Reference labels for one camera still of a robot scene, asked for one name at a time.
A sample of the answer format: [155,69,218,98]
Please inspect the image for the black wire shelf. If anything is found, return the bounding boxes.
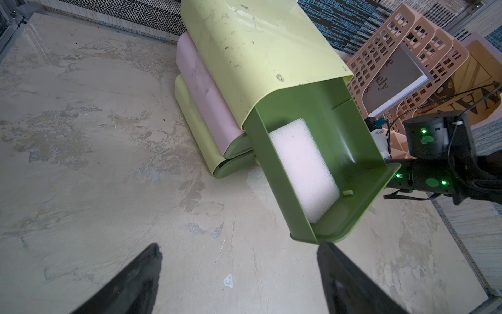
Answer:
[65,0,186,35]

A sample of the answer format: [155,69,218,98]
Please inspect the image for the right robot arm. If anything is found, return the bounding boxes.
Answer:
[385,111,501,205]

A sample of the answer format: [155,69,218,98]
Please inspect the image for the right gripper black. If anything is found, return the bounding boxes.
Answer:
[387,111,481,205]

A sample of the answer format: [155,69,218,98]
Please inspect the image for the pink sponge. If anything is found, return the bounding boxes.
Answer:
[269,119,341,224]

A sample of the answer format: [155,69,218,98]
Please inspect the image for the white book in organizer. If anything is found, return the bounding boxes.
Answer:
[362,43,432,117]

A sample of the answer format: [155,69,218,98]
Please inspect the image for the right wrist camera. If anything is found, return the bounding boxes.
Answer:
[364,116,392,159]

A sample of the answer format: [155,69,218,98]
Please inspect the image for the green three-drawer cabinet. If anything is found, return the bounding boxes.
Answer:
[173,0,354,180]

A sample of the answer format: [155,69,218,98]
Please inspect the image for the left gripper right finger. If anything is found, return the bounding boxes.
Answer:
[317,242,406,313]

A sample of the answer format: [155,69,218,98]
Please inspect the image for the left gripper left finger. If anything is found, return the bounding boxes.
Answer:
[73,243,163,313]

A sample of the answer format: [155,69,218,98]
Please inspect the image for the right camera cable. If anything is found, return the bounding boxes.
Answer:
[386,82,502,134]

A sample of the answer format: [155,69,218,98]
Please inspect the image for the pink desk file organizer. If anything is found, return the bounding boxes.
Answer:
[344,3,502,158]

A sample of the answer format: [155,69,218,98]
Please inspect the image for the yellow brown magazine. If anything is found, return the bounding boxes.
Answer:
[411,33,501,118]

